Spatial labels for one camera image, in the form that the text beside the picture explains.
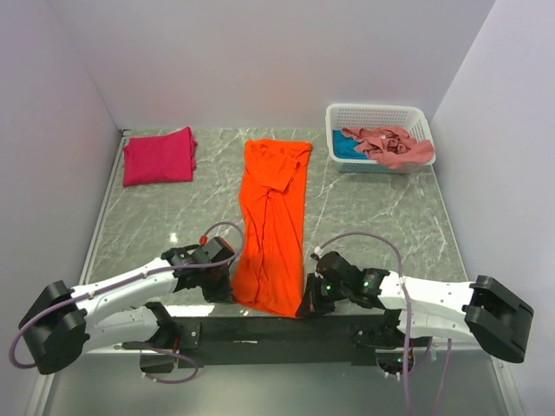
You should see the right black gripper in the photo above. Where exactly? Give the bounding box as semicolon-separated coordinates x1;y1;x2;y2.
296;272;351;318

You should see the aluminium rail frame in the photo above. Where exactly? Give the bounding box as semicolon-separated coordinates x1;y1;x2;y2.
25;341;528;416

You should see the blue t shirt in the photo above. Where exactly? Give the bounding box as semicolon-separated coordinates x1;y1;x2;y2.
332;130;367;159

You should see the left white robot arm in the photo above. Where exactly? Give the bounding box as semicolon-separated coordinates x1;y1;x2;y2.
18;237;237;374

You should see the white plastic basket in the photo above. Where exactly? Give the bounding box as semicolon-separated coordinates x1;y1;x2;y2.
325;104;436;173

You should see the black base beam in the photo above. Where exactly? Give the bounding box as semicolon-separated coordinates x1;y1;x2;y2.
145;312;404;367

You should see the orange t shirt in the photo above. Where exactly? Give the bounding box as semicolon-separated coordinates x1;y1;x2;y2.
232;139;312;318

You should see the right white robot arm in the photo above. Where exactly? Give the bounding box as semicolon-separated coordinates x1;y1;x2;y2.
296;251;534;364

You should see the folded magenta t shirt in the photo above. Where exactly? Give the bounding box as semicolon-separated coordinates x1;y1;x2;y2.
122;127;197;187

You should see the pink t shirt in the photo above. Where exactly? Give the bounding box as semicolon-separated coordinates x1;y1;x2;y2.
340;126;435;169

